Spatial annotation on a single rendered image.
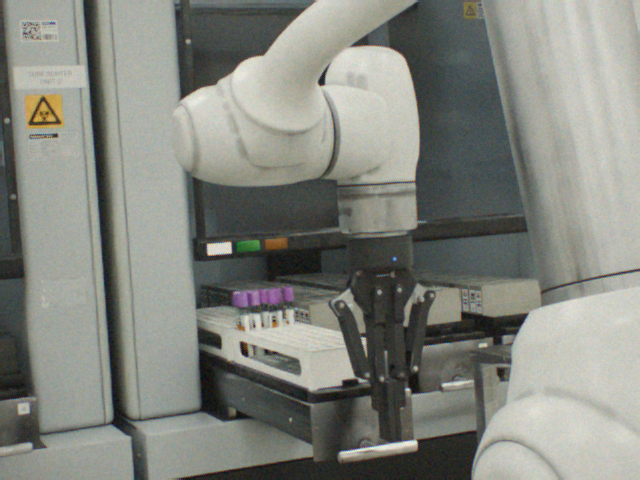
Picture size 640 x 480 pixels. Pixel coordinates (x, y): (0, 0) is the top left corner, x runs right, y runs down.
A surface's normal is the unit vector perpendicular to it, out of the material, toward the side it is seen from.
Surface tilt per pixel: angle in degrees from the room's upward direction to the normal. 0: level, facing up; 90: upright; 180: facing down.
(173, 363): 90
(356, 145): 105
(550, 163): 86
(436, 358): 90
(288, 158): 135
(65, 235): 90
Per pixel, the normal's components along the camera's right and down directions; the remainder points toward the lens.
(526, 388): -0.92, -0.08
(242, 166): 0.33, 0.67
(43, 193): 0.39, 0.02
